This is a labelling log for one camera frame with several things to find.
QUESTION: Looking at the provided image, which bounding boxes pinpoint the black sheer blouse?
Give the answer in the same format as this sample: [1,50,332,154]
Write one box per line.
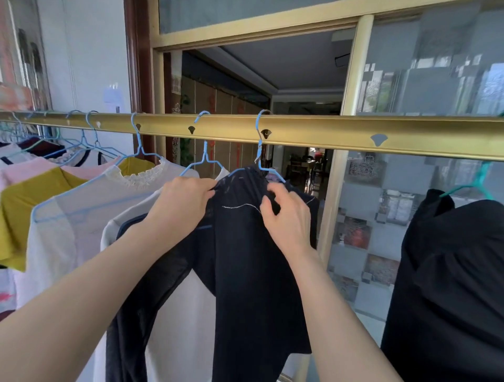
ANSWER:
[105,165,320,382]

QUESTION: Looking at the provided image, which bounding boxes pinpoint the sheer white lace-collar shirt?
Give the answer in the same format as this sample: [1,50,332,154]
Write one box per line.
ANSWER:
[14,158,200,312]

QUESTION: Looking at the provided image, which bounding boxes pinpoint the ceiling lamp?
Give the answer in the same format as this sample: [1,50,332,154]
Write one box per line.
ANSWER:
[332,31,355,68]

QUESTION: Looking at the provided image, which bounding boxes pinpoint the pink t-shirt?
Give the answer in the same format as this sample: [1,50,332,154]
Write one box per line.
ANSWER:
[0,155,121,189]

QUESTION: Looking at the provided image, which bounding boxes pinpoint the person's right forearm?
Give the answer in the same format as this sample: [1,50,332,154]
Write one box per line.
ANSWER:
[289,250,402,382]

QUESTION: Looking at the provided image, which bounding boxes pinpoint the person's left hand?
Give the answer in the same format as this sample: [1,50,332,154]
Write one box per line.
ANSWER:
[141,176,218,249]

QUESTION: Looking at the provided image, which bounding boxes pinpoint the person's right hand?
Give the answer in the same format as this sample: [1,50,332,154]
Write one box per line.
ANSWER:
[259,182,320,265]

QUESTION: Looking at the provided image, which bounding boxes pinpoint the mustard yellow t-shirt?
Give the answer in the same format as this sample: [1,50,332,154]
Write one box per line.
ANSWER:
[0,157,156,272]

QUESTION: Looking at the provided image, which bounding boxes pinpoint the black shorts with logo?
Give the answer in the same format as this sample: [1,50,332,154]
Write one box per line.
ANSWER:
[381,188,504,382]

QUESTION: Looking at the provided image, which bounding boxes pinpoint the gold framed glass door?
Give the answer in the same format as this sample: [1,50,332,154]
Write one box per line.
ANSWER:
[148,0,504,382]

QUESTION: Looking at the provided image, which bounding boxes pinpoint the brown door frame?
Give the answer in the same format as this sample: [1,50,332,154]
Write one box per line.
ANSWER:
[124,0,174,164]

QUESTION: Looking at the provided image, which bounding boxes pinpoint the pale pink blouse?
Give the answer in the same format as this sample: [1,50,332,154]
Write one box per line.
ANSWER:
[92,167,230,382]

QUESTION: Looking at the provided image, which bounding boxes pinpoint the gold clothes rail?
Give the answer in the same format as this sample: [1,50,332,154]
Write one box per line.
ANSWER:
[0,111,504,162]

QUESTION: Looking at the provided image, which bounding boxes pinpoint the thin steel lift cables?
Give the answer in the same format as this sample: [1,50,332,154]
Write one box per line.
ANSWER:
[69,0,79,113]

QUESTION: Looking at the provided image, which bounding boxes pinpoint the teal wire hanger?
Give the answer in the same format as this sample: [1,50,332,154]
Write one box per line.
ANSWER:
[439,161,495,201]

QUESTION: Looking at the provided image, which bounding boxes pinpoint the person's left forearm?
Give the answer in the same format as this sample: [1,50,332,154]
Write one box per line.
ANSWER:
[0,220,186,382]

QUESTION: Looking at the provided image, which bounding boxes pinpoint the white paper notice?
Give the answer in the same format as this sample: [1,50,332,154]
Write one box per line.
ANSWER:
[103,82,123,113]

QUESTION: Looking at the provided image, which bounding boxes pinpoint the white black-trimmed tank top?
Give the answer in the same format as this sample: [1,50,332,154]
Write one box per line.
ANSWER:
[0,148,107,168]

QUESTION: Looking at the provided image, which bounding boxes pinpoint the metal mop poles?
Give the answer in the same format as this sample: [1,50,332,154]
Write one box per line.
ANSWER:
[17,29,52,111]

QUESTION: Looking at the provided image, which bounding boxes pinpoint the orange patterned hanging sheet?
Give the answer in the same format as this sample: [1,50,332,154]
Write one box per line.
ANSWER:
[0,84,34,112]

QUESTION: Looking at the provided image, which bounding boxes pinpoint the dark red t-shirt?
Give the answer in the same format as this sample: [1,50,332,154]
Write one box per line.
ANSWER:
[17,137,66,158]

